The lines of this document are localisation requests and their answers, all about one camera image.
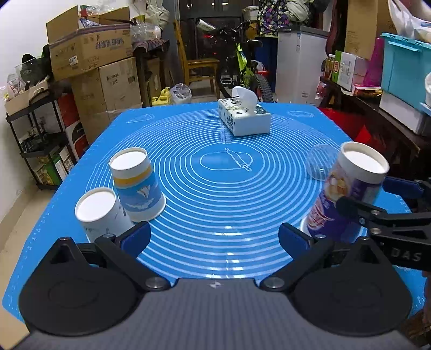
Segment purple paper cup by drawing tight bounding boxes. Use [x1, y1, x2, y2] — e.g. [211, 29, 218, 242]
[302, 141, 389, 243]

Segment white patterned paper cup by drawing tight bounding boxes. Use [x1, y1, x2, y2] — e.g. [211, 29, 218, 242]
[75, 187, 134, 242]

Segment clear plastic cup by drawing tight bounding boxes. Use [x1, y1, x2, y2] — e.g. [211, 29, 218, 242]
[305, 144, 338, 181]

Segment blue yellow paper cup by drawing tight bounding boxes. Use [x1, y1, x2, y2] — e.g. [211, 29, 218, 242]
[109, 147, 166, 222]

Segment dark wooden side table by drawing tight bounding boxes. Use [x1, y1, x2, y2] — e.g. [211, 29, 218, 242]
[319, 77, 430, 180]

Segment white styrofoam box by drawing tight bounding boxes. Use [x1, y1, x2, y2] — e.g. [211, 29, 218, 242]
[379, 91, 430, 137]

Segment blue silicone baking mat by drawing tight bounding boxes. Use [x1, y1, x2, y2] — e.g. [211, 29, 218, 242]
[2, 103, 348, 316]

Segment teal plastic storage bin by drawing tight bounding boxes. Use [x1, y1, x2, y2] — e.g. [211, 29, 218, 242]
[381, 33, 431, 109]

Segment green white product box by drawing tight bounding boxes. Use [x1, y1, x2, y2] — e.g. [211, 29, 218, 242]
[332, 50, 369, 92]

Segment black metal shelf rack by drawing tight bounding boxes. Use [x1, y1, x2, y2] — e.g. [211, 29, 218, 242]
[5, 88, 89, 190]

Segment white tissue box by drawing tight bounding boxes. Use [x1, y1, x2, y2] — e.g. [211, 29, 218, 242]
[218, 85, 272, 137]

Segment lower cardboard box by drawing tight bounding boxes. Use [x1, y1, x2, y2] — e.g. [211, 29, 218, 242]
[71, 57, 142, 144]

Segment white chest freezer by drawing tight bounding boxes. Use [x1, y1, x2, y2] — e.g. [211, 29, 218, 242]
[275, 26, 328, 105]

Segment tall brown cardboard box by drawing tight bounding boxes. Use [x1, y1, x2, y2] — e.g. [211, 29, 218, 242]
[344, 0, 397, 60]

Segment black green bicycle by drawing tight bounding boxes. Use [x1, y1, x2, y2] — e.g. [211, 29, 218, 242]
[195, 19, 274, 103]

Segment wooden chair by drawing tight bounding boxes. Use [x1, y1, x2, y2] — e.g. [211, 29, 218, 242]
[173, 20, 221, 99]

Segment open top cardboard box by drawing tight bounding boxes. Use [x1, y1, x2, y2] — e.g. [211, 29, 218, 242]
[46, 5, 132, 81]

